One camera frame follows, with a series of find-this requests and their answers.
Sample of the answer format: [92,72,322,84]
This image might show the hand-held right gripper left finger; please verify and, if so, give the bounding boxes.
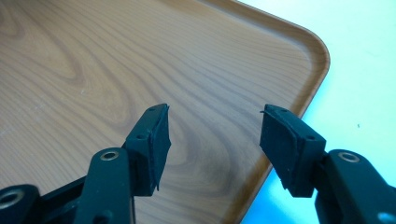
[73,103,173,224]

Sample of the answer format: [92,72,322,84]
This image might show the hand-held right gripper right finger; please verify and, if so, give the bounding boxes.
[260,104,396,224]

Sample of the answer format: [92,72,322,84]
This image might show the wooden tray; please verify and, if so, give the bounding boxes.
[0,0,331,224]

